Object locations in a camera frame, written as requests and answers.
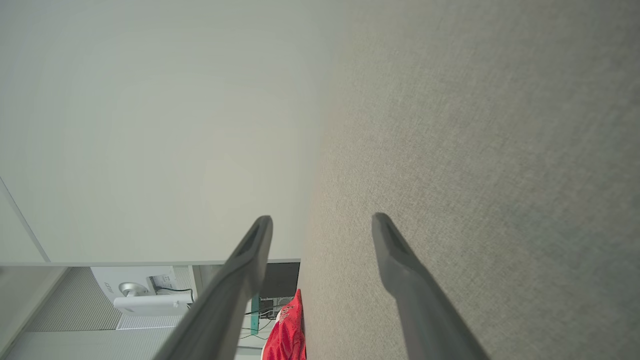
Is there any grey fabric sofa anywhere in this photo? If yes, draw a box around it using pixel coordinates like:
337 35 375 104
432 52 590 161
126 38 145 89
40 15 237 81
298 0 640 360

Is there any white computer monitor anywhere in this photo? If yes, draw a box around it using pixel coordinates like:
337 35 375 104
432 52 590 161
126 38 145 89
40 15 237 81
90 266 195 317

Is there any black computer tower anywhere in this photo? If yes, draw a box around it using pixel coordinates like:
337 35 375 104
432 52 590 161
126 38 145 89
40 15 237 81
260 262 301 299

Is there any red Bulls 23 jersey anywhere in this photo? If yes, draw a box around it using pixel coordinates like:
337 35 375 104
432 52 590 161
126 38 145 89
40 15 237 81
261 288 307 360

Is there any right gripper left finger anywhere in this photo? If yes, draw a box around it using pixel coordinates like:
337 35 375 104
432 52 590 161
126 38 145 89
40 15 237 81
152 215 274 360

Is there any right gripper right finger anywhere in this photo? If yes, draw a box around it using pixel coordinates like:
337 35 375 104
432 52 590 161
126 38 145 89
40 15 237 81
371 212 491 360

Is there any black monitor cable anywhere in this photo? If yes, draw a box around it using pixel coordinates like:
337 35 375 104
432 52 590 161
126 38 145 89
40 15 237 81
156 286 195 307

